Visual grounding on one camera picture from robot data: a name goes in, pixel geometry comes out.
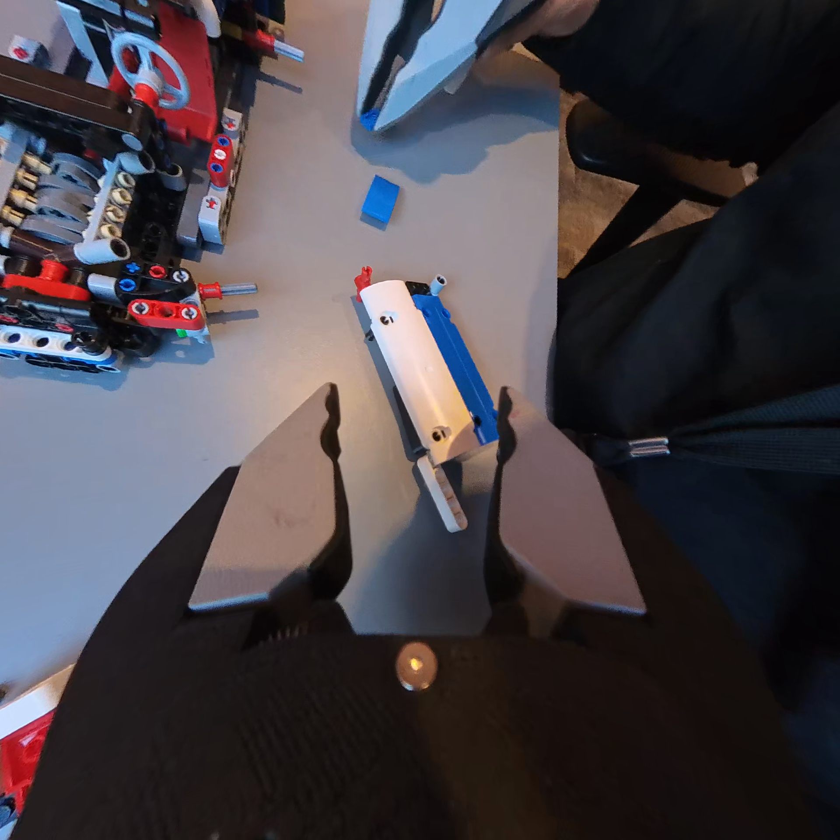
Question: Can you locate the person's black clothing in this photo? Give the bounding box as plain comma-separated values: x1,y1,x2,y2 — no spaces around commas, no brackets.
548,98,840,840

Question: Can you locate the grey desk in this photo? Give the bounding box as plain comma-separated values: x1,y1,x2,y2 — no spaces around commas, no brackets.
0,0,562,713

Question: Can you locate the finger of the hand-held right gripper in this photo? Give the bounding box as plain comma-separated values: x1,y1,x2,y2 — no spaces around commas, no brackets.
356,0,411,122
367,0,546,133

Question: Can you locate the person's right hand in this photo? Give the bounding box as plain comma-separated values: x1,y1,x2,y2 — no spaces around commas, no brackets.
446,0,601,94

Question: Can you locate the black chair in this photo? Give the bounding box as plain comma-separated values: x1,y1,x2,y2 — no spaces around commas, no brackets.
564,97,759,277

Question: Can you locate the white blue panel assembly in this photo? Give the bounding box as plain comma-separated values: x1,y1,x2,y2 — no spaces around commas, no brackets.
351,266,501,534

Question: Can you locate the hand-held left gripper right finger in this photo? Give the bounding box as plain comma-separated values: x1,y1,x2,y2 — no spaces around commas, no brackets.
482,386,647,634

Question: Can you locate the black strap with metal clip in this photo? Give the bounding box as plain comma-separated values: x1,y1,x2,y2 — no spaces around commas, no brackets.
581,386,840,475

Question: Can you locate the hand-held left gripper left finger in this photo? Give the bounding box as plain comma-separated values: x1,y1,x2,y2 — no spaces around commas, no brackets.
189,382,355,611

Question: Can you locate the red white cardboard box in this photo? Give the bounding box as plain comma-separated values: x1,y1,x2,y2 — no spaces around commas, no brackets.
0,663,76,840

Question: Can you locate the person's right forearm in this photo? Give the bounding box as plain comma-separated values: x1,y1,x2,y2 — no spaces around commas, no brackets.
521,0,840,168

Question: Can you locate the toy brick car model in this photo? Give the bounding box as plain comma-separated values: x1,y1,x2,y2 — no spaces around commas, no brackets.
0,0,306,375

